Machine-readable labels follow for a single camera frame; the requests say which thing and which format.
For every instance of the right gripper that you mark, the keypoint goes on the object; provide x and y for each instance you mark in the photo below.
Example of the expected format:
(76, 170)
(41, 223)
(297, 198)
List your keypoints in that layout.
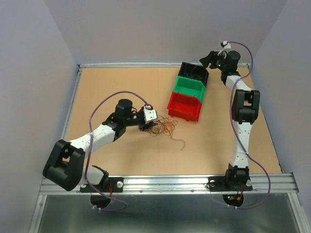
(211, 58)

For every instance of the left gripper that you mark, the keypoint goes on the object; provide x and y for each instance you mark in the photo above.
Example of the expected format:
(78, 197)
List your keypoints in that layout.
(147, 126)

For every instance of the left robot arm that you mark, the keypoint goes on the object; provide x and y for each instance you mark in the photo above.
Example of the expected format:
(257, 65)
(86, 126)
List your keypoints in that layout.
(65, 165)

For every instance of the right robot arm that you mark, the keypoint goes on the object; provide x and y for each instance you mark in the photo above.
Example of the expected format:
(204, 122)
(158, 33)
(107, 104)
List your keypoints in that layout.
(244, 111)

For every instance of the black plastic bin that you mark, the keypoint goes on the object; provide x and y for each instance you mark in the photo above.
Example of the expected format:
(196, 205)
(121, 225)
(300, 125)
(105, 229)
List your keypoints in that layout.
(196, 72)

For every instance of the red plastic bin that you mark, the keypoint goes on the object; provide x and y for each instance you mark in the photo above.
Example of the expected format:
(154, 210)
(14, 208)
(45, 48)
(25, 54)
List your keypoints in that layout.
(184, 106)

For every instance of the green plastic bin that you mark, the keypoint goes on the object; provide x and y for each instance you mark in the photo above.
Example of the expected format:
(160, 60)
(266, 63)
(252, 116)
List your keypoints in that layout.
(190, 87)

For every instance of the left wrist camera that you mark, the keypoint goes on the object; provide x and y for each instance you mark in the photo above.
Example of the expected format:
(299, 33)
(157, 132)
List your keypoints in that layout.
(150, 114)

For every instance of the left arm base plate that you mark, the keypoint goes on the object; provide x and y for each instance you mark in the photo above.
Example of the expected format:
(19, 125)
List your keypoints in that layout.
(101, 196)

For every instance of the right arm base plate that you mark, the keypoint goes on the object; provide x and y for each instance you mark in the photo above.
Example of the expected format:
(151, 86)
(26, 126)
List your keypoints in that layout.
(235, 189)

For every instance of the aluminium mounting rail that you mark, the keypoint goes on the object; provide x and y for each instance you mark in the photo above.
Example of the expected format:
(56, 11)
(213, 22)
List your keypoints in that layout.
(200, 184)

